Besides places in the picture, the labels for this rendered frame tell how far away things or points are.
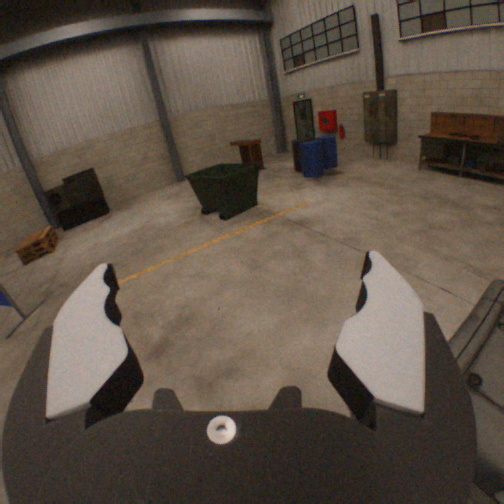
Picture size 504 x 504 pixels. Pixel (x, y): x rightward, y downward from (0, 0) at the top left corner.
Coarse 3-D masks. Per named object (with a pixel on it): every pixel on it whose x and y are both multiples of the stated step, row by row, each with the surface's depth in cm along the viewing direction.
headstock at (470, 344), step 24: (480, 312) 38; (456, 336) 36; (480, 336) 34; (456, 360) 34; (480, 360) 31; (480, 384) 27; (480, 408) 25; (480, 432) 22; (480, 456) 20; (480, 480) 19
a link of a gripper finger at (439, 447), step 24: (432, 336) 6; (432, 360) 5; (432, 384) 5; (456, 384) 5; (384, 408) 5; (432, 408) 4; (456, 408) 4; (384, 432) 4; (408, 432) 4; (432, 432) 4; (456, 432) 4; (408, 456) 4; (432, 456) 3; (456, 456) 3; (432, 480) 3; (456, 480) 3
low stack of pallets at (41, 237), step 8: (40, 232) 526; (48, 232) 516; (24, 240) 500; (32, 240) 476; (40, 240) 469; (48, 240) 493; (56, 240) 566; (24, 248) 478; (32, 248) 461; (40, 248) 499; (48, 248) 484; (24, 256) 462; (32, 256) 468; (24, 264) 461
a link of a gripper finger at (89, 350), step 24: (96, 288) 9; (72, 312) 8; (96, 312) 8; (120, 312) 10; (72, 336) 7; (96, 336) 7; (120, 336) 7; (72, 360) 6; (96, 360) 6; (120, 360) 6; (48, 384) 5; (72, 384) 5; (96, 384) 5; (120, 384) 6; (48, 408) 5; (72, 408) 5; (96, 408) 5; (120, 408) 6
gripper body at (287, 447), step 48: (96, 432) 4; (144, 432) 4; (192, 432) 4; (240, 432) 4; (288, 432) 4; (336, 432) 4; (48, 480) 3; (96, 480) 3; (144, 480) 3; (192, 480) 3; (240, 480) 3; (288, 480) 3; (336, 480) 3; (384, 480) 3
